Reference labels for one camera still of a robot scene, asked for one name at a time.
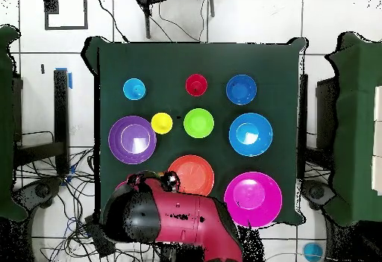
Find large light blue bowl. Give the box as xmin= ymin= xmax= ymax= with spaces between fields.
xmin=228 ymin=112 xmax=274 ymax=157

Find green bowl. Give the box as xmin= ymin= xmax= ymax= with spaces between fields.
xmin=183 ymin=107 xmax=215 ymax=140

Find yellow cup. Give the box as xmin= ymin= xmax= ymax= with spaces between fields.
xmin=150 ymin=112 xmax=174 ymax=135

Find orange bowl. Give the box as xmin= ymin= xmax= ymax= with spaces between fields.
xmin=167 ymin=155 xmax=215 ymax=197

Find red cup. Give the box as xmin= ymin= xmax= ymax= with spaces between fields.
xmin=185 ymin=73 xmax=209 ymax=98

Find purple bowl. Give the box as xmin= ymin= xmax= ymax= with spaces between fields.
xmin=107 ymin=115 xmax=157 ymax=165

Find small dark blue bowl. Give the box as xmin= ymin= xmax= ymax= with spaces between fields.
xmin=225 ymin=74 xmax=257 ymax=106

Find light blue cup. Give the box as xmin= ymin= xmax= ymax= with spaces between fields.
xmin=122 ymin=78 xmax=147 ymax=101

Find dark green tablecloth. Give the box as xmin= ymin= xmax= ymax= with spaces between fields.
xmin=81 ymin=36 xmax=308 ymax=227

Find large pink bowl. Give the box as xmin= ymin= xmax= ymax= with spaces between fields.
xmin=223 ymin=171 xmax=284 ymax=228

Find black tripod stand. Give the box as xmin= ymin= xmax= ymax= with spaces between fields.
xmin=134 ymin=0 xmax=216 ymax=40

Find blue tape strip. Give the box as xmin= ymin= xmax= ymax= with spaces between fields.
xmin=55 ymin=67 xmax=73 ymax=90

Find black power strip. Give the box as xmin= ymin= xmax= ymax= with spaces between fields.
xmin=84 ymin=215 xmax=116 ymax=258

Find side table with green cloth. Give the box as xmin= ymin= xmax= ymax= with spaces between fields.
xmin=324 ymin=31 xmax=382 ymax=227
xmin=0 ymin=25 xmax=28 ymax=222

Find blue disc on floor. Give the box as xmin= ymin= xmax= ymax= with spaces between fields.
xmin=302 ymin=242 xmax=325 ymax=262

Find white boxes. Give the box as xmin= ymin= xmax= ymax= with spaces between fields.
xmin=371 ymin=85 xmax=382 ymax=196

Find tangle of black cables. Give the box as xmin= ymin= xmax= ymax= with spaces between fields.
xmin=14 ymin=148 xmax=162 ymax=262

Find black metal frame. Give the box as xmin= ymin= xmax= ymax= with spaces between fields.
xmin=13 ymin=69 xmax=71 ymax=176
xmin=298 ymin=73 xmax=336 ymax=179

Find dark square floor frame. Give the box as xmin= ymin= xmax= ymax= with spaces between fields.
xmin=43 ymin=0 xmax=89 ymax=31

